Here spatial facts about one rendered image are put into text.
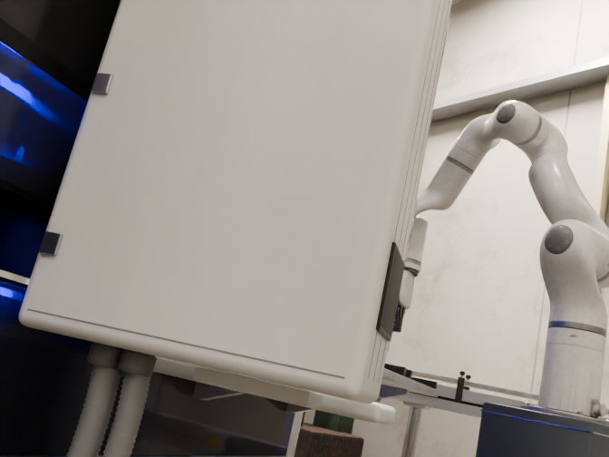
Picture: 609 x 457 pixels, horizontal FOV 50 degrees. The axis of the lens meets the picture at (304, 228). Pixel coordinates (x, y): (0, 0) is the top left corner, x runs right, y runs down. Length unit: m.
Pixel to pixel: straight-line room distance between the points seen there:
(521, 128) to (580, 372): 0.61
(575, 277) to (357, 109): 0.76
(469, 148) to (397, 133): 1.01
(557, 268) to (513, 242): 3.56
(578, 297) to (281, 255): 0.83
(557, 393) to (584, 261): 0.28
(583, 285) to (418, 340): 3.93
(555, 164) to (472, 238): 3.64
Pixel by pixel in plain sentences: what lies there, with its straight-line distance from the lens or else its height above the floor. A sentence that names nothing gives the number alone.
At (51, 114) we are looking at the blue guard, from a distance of 1.11.
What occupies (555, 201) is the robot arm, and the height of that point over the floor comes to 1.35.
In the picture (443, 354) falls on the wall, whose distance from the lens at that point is 5.18.
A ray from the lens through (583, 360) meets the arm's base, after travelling 1.50.
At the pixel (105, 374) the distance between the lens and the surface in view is 0.97.
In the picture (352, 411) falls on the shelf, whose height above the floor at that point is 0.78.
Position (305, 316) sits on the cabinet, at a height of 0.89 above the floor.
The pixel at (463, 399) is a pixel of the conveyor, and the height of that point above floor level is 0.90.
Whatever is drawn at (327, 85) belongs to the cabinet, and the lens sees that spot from 0.91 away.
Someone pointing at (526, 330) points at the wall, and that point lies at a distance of 4.81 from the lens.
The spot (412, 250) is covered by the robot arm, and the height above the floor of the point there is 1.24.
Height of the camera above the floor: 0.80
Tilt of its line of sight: 14 degrees up
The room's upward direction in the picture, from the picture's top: 13 degrees clockwise
